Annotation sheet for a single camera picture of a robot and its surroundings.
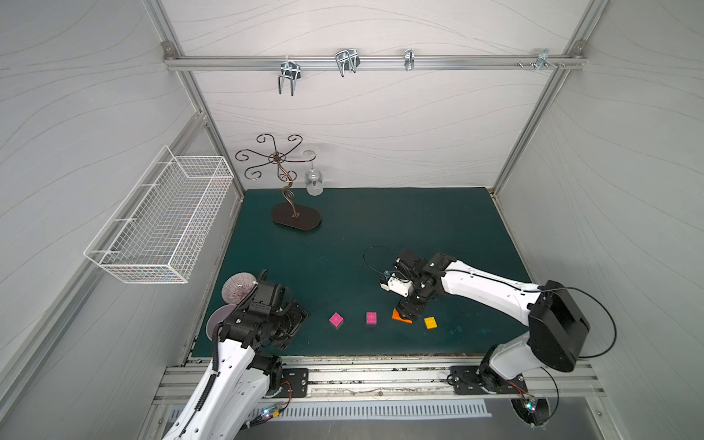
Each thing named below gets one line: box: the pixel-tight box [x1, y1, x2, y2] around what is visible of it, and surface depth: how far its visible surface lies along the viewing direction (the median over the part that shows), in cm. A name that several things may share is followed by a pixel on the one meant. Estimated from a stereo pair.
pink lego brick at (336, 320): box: [329, 311, 344, 328], surface depth 83 cm
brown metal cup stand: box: [235, 132, 322, 231], surface depth 95 cm
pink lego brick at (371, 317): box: [365, 311, 377, 325], surface depth 86 cm
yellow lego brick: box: [423, 316, 438, 330], surface depth 85 cm
